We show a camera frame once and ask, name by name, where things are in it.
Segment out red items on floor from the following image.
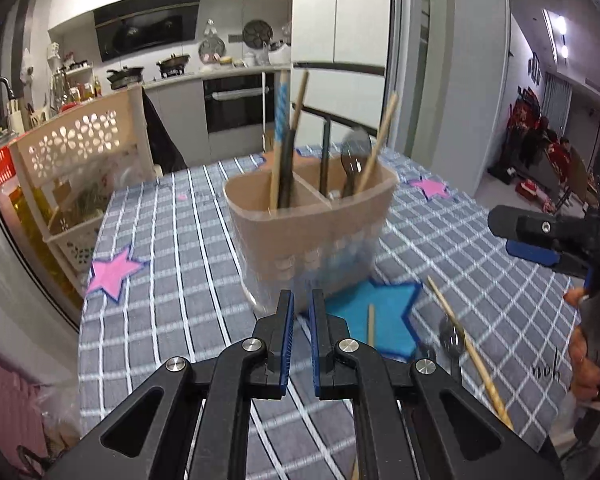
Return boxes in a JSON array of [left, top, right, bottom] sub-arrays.
[[486, 88, 588, 214]]

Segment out dark flat utensil handle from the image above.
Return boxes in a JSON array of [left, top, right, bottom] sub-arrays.
[[318, 118, 332, 196]]

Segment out bamboo chopstick left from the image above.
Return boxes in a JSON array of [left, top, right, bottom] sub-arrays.
[[350, 304, 376, 480]]

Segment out blue patterned chopstick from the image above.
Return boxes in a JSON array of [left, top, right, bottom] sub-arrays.
[[270, 70, 290, 211]]

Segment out chopstick in holder right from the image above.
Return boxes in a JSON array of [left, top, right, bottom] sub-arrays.
[[355, 92, 399, 194]]

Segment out dark transparent spoon small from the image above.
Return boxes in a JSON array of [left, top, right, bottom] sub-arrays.
[[438, 316, 465, 382]]

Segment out black built-in oven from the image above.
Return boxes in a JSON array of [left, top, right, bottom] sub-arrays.
[[202, 73, 275, 133]]

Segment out spoon in holder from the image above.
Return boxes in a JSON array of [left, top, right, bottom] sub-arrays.
[[340, 128, 372, 197]]

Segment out beige utensil holder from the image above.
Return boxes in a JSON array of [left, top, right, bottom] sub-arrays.
[[224, 157, 399, 316]]

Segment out person right hand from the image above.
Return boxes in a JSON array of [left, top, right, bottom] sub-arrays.
[[563, 286, 600, 403]]

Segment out beige perforated storage cart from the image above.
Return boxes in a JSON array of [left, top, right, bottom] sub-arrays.
[[9, 84, 161, 294]]

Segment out black pot on stove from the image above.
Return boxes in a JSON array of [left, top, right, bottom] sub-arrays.
[[157, 54, 190, 78]]

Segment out black range hood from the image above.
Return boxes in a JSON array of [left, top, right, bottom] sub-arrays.
[[93, 0, 201, 61]]

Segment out black wok on stove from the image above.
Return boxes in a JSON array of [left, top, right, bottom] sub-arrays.
[[107, 66, 144, 90]]

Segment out bamboo chopstick upper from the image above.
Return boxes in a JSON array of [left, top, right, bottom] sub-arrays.
[[279, 69, 310, 208]]

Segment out long bamboo chopstick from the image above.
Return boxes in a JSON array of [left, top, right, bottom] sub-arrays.
[[427, 276, 514, 430]]

